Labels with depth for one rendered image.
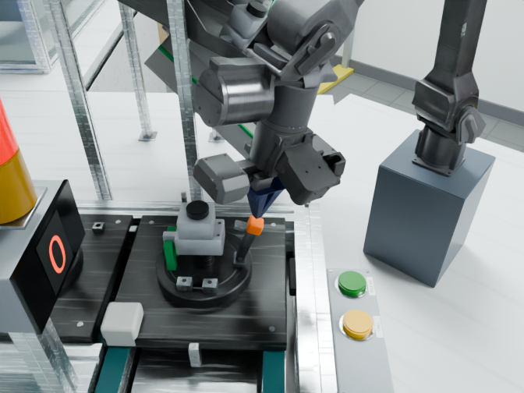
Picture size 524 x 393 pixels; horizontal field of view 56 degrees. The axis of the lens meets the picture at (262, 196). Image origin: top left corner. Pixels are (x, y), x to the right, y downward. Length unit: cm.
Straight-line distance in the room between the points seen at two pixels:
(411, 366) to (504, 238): 36
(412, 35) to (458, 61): 260
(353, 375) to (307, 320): 10
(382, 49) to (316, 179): 291
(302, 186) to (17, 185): 28
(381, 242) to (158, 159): 55
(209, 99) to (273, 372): 36
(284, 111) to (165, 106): 86
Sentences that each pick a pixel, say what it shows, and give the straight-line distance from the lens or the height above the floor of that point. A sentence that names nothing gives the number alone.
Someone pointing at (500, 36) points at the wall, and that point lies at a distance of 313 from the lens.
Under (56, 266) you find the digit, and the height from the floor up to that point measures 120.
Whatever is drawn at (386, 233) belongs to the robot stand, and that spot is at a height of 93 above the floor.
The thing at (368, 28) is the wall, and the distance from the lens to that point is 343.
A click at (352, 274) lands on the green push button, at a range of 74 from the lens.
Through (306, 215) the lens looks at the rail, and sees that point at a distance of 85.
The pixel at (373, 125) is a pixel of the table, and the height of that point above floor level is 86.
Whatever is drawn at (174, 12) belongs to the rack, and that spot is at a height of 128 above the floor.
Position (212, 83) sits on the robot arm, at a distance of 49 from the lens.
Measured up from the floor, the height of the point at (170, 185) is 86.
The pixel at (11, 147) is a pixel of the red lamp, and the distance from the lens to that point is 40.
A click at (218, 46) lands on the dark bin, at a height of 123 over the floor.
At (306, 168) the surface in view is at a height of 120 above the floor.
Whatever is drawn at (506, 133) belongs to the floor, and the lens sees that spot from 314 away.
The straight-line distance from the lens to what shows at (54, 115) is 141.
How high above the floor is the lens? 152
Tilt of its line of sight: 40 degrees down
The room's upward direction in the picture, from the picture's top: straight up
